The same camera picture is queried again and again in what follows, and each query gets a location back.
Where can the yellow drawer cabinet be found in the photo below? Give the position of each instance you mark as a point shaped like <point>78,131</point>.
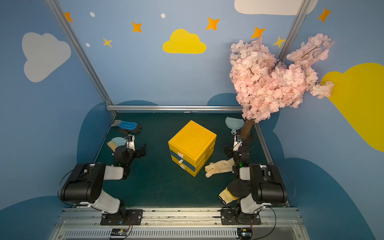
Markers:
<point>191,147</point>

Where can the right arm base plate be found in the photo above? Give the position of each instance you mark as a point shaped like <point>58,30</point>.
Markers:
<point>231,216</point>

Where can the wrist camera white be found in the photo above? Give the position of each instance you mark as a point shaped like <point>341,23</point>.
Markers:
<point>130,142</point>
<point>237,142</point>

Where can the aluminium rail frame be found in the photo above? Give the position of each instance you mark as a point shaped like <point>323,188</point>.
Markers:
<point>179,224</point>

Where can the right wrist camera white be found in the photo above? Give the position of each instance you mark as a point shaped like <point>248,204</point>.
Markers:
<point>237,142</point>

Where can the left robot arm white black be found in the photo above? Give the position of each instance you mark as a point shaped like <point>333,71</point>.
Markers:
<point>84,186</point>

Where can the light blue dustpan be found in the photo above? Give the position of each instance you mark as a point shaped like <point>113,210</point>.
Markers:
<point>234,124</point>

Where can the pink cherry blossom tree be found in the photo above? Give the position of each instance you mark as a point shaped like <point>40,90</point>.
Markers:
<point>264,85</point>

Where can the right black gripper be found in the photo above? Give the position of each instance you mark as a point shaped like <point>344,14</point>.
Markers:
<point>233,151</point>

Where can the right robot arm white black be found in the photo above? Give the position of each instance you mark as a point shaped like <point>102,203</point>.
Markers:
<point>254,188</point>

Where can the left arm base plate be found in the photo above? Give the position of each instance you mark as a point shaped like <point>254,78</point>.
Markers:
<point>128,217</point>

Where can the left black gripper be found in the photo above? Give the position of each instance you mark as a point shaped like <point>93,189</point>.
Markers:
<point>137,151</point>

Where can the small blue hand brush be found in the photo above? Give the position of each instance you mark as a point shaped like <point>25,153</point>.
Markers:
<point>116,142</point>

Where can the cream knit glove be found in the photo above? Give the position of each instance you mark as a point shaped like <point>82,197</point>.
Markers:
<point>223,166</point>

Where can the blue black work glove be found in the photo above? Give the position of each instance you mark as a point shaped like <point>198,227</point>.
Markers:
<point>130,127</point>

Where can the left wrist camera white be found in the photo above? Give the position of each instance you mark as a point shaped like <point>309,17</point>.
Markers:
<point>130,142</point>

